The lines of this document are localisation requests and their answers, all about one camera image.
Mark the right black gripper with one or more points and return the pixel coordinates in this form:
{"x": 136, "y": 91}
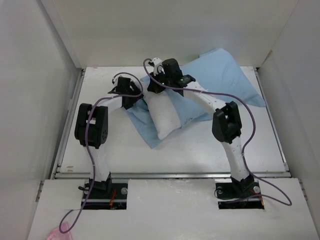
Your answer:
{"x": 154, "y": 87}

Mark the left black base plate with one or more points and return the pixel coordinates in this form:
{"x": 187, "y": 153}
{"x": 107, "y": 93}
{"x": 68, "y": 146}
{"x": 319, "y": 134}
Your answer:
{"x": 117, "y": 190}

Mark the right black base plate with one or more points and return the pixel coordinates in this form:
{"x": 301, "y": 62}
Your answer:
{"x": 231, "y": 191}

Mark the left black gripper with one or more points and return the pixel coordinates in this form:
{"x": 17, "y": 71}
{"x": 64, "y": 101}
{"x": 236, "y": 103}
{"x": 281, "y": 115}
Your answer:
{"x": 134, "y": 100}

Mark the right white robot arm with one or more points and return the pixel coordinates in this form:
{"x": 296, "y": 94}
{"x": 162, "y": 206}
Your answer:
{"x": 226, "y": 123}

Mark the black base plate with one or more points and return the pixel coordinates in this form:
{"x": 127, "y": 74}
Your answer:
{"x": 117, "y": 190}
{"x": 231, "y": 191}

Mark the pink plastic bag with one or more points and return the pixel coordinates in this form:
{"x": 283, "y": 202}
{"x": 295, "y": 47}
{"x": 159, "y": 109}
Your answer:
{"x": 55, "y": 234}

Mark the white pillow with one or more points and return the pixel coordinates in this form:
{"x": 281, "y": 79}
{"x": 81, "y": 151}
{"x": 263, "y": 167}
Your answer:
{"x": 170, "y": 111}

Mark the light blue pillowcase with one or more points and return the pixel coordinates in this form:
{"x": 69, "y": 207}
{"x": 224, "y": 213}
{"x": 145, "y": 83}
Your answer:
{"x": 216, "y": 71}

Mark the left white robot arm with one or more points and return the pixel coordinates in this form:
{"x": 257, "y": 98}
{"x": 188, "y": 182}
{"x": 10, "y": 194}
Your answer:
{"x": 91, "y": 128}

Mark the aluminium front rail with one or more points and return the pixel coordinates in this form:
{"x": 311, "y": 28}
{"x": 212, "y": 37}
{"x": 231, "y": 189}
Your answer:
{"x": 116, "y": 175}

